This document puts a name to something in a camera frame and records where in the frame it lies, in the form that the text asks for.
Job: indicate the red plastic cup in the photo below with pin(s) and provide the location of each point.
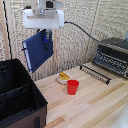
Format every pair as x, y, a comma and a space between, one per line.
73, 87

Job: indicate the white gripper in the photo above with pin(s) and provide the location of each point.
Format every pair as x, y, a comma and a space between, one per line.
43, 19

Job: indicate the black fabric storage box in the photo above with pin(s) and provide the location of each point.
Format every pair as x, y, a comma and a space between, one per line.
18, 96

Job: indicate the black toaster oven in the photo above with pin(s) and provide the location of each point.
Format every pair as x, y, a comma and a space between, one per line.
111, 56

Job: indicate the black thin vertical pole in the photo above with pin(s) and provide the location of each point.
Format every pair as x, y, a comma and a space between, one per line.
7, 31

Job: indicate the white small bowl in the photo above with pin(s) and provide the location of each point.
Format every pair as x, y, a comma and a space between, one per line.
62, 81

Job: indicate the blue hardcover book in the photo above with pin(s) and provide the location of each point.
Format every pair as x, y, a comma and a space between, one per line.
36, 51

